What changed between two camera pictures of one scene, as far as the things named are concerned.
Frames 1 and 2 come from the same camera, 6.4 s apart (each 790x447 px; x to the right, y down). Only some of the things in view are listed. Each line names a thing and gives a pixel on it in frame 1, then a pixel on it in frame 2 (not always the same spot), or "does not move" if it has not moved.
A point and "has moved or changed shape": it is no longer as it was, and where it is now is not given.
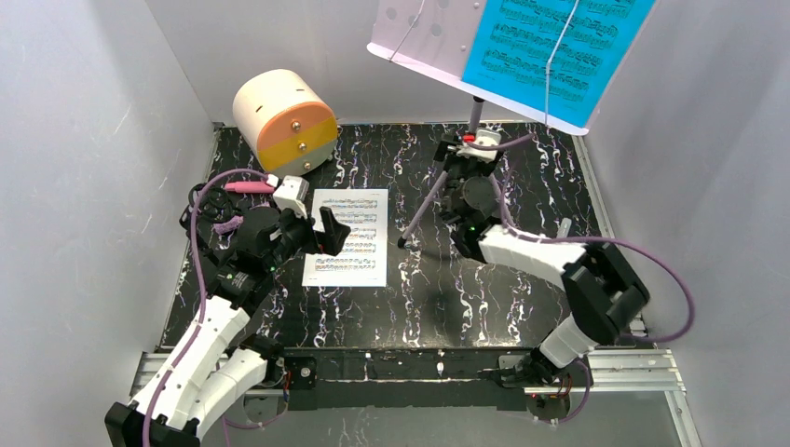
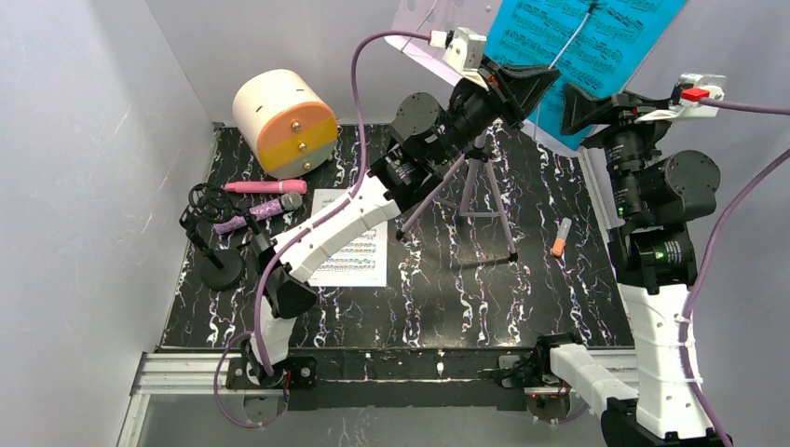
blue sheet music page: [554, 57] has moved or changed shape
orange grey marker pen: [565, 227] does not move
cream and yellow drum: [287, 123] does not move
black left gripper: [306, 230] -> [494, 87]
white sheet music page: [362, 260] does not move
